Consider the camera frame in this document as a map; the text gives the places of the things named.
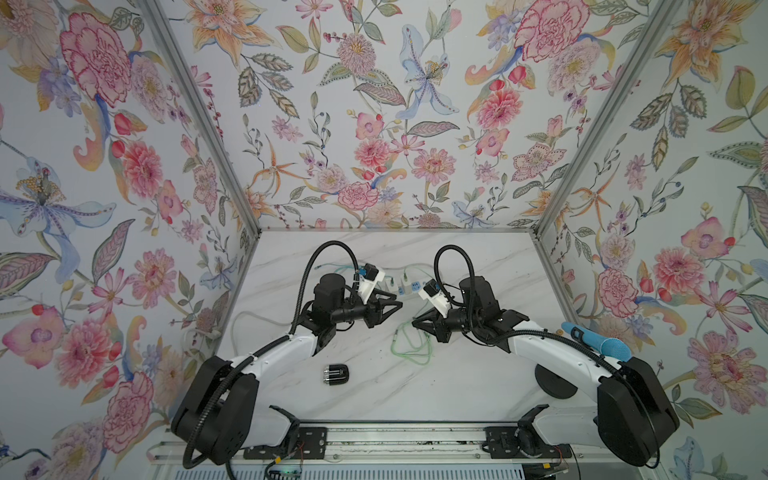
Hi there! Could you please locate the black electric shaver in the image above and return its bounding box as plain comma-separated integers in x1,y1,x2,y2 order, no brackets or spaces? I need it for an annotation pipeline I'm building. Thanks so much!
323,364,350,386

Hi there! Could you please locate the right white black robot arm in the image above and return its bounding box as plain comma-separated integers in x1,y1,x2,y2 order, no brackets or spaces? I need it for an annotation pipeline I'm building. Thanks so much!
412,244,680,469

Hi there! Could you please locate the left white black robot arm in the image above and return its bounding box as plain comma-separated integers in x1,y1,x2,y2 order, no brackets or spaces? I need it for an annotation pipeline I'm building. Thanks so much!
171,240,403,476

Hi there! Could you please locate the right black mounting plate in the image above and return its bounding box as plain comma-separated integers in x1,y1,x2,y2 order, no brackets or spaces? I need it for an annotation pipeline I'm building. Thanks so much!
481,404,573,460

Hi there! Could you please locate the black mounting plate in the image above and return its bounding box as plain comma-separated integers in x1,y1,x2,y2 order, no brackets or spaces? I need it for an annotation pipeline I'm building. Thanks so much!
481,404,573,460
242,404,328,460

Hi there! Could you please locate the blue microphone on stand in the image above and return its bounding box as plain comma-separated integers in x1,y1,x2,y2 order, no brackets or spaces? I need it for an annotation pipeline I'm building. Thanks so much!
533,322,633,400

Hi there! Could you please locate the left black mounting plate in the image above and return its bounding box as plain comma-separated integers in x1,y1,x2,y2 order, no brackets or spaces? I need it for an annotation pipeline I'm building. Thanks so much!
242,404,328,460

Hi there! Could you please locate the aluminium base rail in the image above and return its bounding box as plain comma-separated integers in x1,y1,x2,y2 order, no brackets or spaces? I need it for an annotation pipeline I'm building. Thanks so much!
146,422,661,466

